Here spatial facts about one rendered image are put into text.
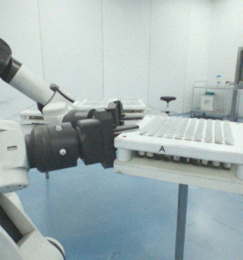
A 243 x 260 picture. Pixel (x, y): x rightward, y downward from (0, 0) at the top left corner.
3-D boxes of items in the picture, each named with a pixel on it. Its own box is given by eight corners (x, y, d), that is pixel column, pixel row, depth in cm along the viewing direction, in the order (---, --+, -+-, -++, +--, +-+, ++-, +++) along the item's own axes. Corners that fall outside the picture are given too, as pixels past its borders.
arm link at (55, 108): (69, 137, 69) (72, 126, 82) (64, 106, 67) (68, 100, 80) (46, 140, 69) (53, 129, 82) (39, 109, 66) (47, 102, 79)
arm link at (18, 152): (47, 116, 44) (-23, 125, 41) (57, 173, 41) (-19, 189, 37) (49, 138, 54) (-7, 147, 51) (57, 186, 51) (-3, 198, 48)
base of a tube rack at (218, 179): (240, 150, 61) (241, 140, 61) (254, 197, 39) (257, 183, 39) (145, 138, 70) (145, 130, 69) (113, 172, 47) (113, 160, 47)
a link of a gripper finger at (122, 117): (141, 121, 60) (118, 121, 62) (144, 118, 63) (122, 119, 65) (141, 114, 60) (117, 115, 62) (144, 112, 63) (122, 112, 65)
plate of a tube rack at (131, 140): (243, 130, 60) (244, 122, 60) (260, 168, 38) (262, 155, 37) (145, 121, 68) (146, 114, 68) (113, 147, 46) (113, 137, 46)
